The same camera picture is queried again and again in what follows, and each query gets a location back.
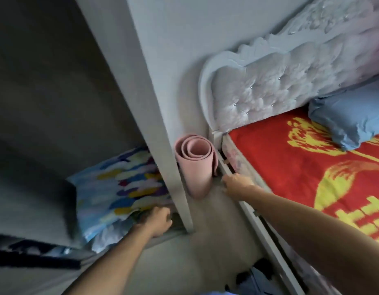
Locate person's left hand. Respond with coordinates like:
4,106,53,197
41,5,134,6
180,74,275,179
137,207,173,239

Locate person's right hand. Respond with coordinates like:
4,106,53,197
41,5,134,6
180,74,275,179
223,174,258,201

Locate colourful patterned pillow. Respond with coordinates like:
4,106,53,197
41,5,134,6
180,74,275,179
67,146,178,254

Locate person's left forearm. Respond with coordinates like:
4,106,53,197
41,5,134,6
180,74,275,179
63,225,155,295

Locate person's right forearm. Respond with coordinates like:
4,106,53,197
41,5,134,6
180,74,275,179
249,185,379,295

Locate floral mattress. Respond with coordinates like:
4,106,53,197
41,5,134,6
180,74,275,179
221,134,334,295

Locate pink rolled mat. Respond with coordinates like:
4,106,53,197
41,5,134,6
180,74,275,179
174,134,219,200

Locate red blanket with yellow pattern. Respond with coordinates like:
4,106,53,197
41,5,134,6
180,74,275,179
228,106,379,250

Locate blue grey clothing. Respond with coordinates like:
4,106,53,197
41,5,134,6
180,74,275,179
225,258,289,295

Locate white tufted headboard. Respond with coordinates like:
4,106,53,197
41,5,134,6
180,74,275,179
198,0,379,134

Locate white wardrobe side panel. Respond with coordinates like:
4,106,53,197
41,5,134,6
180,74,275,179
74,0,195,234

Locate blue pillow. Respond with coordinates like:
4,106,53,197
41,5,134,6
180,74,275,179
308,78,379,151

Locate white bed frame rail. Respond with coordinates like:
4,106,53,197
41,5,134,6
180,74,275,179
212,131,305,295

